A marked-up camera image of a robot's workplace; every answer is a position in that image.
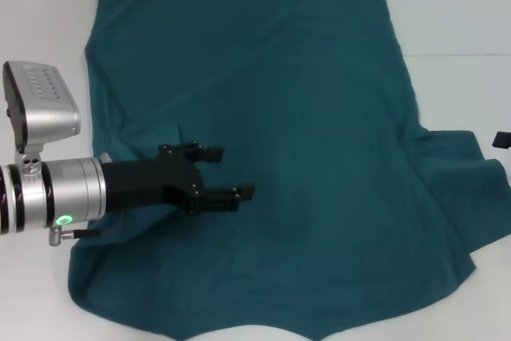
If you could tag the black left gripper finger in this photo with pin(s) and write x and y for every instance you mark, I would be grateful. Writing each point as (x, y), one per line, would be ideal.
(219, 199)
(209, 153)

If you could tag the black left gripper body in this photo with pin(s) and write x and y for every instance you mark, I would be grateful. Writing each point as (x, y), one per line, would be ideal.
(151, 181)

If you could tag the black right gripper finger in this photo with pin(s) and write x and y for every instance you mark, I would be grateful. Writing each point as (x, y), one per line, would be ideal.
(503, 139)

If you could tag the teal blue shirt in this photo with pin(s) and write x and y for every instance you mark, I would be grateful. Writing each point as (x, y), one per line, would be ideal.
(279, 77)

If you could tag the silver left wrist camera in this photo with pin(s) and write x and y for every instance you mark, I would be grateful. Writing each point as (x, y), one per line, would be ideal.
(48, 113)

